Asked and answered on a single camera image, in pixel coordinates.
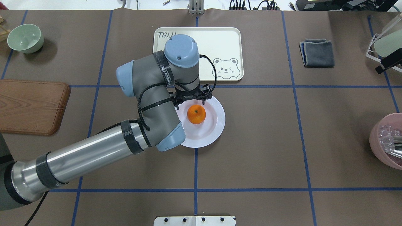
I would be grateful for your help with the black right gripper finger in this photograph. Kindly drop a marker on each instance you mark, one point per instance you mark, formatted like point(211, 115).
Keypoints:
point(390, 61)

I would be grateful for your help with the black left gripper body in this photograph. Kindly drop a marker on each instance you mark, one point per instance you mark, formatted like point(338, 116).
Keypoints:
point(179, 101)

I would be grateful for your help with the orange fruit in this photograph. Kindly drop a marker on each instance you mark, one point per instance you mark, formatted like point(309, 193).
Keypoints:
point(196, 114)

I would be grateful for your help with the white round plate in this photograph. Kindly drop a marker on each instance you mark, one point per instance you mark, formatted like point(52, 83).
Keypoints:
point(201, 135)

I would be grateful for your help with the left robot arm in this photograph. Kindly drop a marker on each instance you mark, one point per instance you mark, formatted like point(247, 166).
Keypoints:
point(160, 82)

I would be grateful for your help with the cream bear tray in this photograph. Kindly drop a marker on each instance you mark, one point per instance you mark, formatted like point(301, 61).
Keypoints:
point(222, 45)

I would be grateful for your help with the brown wooden tray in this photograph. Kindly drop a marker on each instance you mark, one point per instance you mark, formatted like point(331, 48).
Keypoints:
point(32, 107)

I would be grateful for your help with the green cup on rack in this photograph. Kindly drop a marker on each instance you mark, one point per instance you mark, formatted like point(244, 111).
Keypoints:
point(388, 44)

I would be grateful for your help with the pink bowl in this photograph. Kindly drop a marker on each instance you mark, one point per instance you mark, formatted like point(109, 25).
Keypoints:
point(394, 120)

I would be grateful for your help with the clear ice cubes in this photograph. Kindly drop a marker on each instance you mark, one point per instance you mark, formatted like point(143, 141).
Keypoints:
point(385, 131)

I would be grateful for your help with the folded grey cloth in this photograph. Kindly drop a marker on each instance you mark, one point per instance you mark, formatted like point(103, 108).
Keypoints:
point(317, 53)

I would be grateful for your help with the metal scoop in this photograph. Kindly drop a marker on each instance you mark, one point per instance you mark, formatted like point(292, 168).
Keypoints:
point(393, 145)

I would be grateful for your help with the black power strip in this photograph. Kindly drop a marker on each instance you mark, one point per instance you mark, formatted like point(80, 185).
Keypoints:
point(254, 5)

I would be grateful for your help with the light green bowl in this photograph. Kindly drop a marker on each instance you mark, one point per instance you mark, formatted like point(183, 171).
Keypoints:
point(26, 38)

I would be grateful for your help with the wooden cup rack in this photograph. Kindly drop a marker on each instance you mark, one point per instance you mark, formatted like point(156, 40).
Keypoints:
point(4, 33)

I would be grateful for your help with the white wire cup rack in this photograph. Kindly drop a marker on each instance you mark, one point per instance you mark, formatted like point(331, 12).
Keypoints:
point(392, 26)

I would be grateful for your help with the aluminium frame post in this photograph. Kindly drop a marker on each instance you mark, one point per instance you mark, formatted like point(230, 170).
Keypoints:
point(196, 7)

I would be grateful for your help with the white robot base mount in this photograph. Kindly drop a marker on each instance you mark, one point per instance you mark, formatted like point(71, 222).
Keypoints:
point(195, 221)

